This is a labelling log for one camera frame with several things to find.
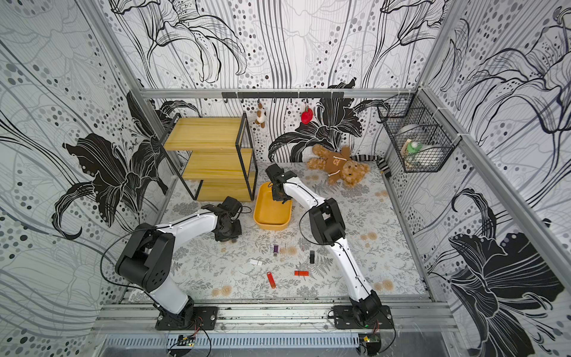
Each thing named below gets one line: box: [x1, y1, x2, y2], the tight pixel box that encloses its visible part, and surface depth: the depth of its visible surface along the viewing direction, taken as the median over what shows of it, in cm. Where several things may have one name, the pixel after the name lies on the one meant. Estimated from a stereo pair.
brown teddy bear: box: [306, 143, 371, 188], surface depth 110 cm
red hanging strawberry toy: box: [301, 105, 314, 125], surface depth 97 cm
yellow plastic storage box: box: [252, 181, 293, 231], surface depth 99 cm
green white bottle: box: [406, 140, 424, 155], surface depth 80 cm
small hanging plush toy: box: [255, 102, 267, 129], surface depth 96 cm
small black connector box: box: [358, 333, 382, 357], surface depth 71 cm
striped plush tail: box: [349, 154, 392, 178], surface depth 121 cm
